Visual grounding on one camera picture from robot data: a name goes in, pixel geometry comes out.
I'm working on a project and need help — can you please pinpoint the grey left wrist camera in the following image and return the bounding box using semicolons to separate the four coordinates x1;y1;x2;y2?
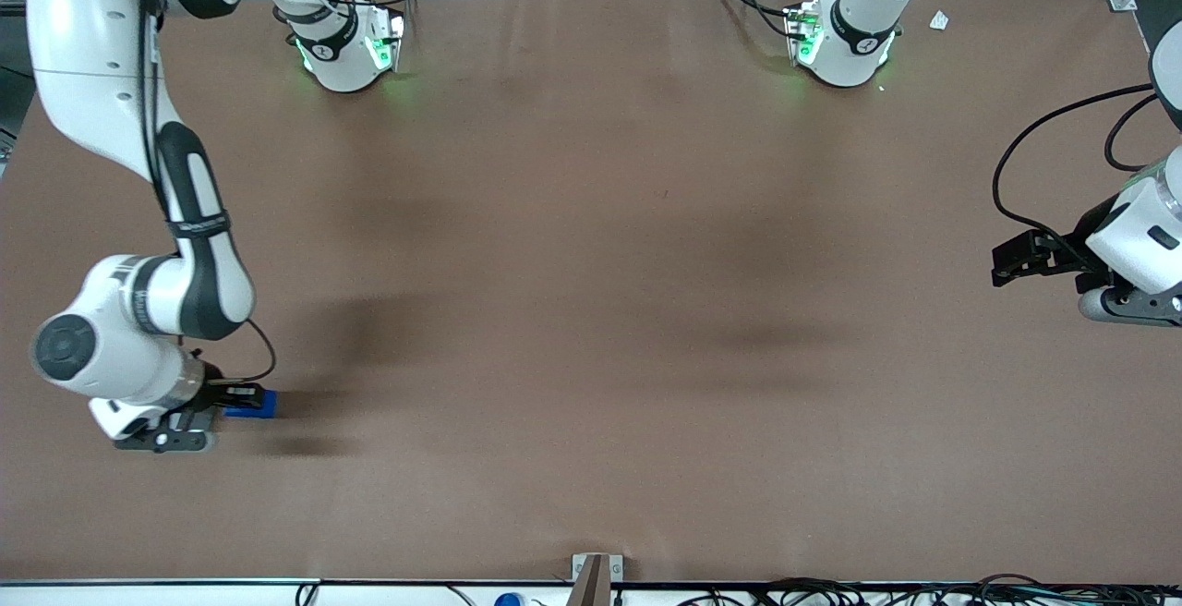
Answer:
1078;285;1182;327

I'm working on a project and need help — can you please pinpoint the black left base cable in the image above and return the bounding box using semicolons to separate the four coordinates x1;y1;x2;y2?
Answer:
707;0;797;40

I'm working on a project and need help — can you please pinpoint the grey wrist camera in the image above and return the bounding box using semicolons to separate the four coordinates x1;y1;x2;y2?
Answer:
114;408;221;455
1078;285;1182;327

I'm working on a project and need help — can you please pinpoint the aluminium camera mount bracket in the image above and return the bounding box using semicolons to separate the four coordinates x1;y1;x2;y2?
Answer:
565;552;625;606

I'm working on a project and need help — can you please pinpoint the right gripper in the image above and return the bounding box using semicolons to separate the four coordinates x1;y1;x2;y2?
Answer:
89;361;265;443

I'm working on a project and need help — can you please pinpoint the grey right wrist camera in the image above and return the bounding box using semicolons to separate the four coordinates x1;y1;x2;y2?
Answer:
114;408;221;455

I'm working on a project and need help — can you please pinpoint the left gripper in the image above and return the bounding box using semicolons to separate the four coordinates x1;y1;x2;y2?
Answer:
992;192;1182;296

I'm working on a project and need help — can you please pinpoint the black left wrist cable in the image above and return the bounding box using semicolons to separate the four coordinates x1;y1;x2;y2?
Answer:
992;84;1161;247

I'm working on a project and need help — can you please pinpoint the blue plastic part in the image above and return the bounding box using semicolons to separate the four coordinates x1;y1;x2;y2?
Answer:
224;390;279;420

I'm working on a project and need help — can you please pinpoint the brown table cover sheet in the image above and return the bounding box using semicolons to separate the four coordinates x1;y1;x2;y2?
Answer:
0;0;1182;585

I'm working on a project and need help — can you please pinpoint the black cable bundle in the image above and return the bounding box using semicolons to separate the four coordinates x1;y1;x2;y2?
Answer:
679;573;1182;606

